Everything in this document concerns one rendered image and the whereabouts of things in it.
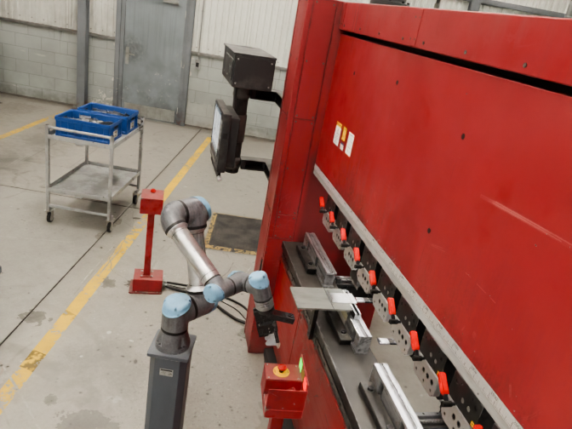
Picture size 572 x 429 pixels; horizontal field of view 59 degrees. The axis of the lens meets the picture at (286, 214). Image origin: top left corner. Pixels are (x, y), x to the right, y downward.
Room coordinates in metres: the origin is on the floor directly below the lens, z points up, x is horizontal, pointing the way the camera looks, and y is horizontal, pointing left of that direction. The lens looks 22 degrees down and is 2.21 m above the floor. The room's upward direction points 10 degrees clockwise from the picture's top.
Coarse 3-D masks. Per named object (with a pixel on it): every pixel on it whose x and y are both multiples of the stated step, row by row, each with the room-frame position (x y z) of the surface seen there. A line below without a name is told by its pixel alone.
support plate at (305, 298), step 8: (296, 288) 2.12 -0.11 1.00; (304, 288) 2.14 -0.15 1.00; (312, 288) 2.15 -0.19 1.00; (320, 288) 2.16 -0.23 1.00; (296, 296) 2.04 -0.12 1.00; (304, 296) 2.06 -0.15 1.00; (312, 296) 2.07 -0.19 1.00; (320, 296) 2.08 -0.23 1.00; (296, 304) 1.98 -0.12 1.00; (304, 304) 1.99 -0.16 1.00; (312, 304) 2.00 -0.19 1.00; (320, 304) 2.02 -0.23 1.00; (328, 304) 2.03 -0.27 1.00; (336, 304) 2.04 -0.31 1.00; (344, 304) 2.05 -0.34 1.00
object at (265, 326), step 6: (258, 312) 1.73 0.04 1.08; (264, 312) 1.72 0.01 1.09; (270, 312) 1.73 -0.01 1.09; (258, 318) 1.75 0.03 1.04; (264, 318) 1.74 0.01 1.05; (258, 324) 1.74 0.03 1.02; (264, 324) 1.73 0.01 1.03; (270, 324) 1.72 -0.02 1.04; (276, 324) 1.73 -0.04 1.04; (258, 330) 1.72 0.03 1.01; (264, 330) 1.73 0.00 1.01; (270, 330) 1.73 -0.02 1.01; (264, 336) 1.72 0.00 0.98
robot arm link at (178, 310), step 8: (168, 296) 1.85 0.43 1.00; (176, 296) 1.86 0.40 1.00; (184, 296) 1.86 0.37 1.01; (168, 304) 1.80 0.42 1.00; (176, 304) 1.81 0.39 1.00; (184, 304) 1.81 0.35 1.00; (192, 304) 1.86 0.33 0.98; (168, 312) 1.78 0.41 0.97; (176, 312) 1.78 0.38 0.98; (184, 312) 1.79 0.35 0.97; (192, 312) 1.84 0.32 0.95; (168, 320) 1.78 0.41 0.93; (176, 320) 1.78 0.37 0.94; (184, 320) 1.80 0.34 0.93; (168, 328) 1.78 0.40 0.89; (176, 328) 1.78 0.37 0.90; (184, 328) 1.80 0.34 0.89
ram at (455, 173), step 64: (384, 64) 2.25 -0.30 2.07; (448, 64) 1.74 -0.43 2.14; (384, 128) 2.10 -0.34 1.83; (448, 128) 1.63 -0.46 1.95; (512, 128) 1.34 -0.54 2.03; (384, 192) 1.95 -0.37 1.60; (448, 192) 1.53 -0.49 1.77; (512, 192) 1.26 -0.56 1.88; (448, 256) 1.43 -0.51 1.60; (512, 256) 1.18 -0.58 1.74; (448, 320) 1.33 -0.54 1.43; (512, 320) 1.11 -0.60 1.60; (512, 384) 1.03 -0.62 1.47
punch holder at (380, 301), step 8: (384, 272) 1.78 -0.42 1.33; (384, 280) 1.76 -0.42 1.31; (376, 288) 1.80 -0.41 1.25; (384, 288) 1.75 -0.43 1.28; (392, 288) 1.69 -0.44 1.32; (376, 296) 1.78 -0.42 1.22; (384, 296) 1.73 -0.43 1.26; (392, 296) 1.67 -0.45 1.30; (400, 296) 1.67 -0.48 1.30; (376, 304) 1.76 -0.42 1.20; (384, 304) 1.71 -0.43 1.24; (384, 312) 1.69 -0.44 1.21; (384, 320) 1.68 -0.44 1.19
